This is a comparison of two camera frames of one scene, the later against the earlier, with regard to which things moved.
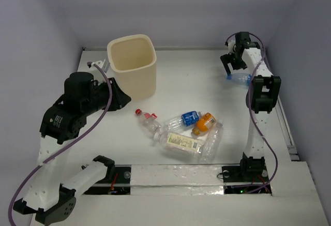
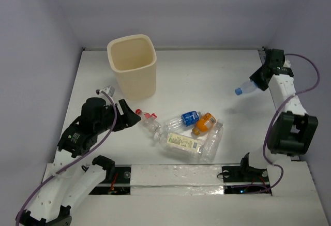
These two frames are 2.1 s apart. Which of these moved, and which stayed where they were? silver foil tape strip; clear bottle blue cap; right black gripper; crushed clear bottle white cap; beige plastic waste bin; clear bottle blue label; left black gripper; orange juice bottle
Moved: left black gripper; clear bottle blue cap; right black gripper
Stayed: silver foil tape strip; clear bottle blue label; orange juice bottle; beige plastic waste bin; crushed clear bottle white cap
